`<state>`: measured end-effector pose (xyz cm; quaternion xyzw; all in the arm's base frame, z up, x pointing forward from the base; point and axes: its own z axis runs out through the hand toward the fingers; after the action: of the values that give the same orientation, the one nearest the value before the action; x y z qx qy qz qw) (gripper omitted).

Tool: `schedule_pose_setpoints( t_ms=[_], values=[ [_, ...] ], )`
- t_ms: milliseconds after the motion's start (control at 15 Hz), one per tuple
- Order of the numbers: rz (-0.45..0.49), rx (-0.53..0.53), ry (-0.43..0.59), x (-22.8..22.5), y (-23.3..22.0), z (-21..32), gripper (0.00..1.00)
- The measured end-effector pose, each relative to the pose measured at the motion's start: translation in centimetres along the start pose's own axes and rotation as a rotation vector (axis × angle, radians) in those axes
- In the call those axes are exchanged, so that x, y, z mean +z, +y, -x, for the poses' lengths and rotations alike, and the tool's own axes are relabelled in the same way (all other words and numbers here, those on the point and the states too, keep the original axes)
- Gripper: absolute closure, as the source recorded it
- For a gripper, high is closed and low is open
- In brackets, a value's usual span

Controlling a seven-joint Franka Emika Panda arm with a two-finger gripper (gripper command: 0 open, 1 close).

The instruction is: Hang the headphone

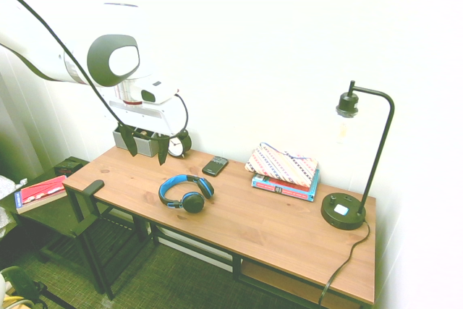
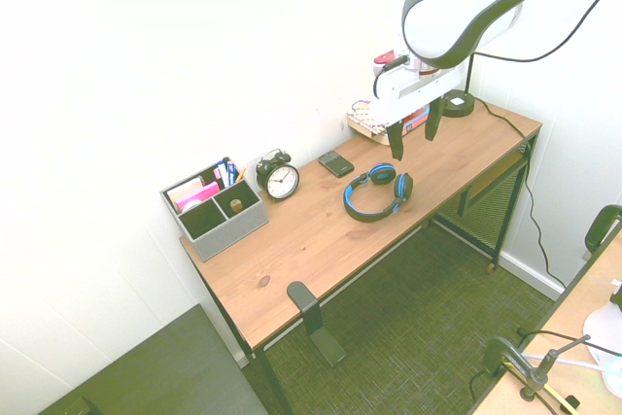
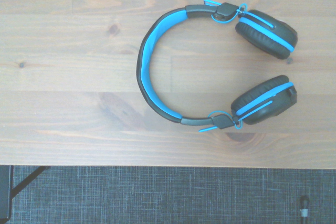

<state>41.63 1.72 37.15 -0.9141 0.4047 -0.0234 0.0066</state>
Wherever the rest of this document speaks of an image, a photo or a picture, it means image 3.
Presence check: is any black and blue headphone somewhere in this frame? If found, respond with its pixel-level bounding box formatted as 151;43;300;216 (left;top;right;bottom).
135;0;299;131

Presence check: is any black cable plug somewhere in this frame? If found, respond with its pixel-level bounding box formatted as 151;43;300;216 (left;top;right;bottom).
300;195;310;224

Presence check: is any wooden desk with black frame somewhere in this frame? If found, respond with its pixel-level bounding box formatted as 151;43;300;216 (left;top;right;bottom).
0;165;51;222

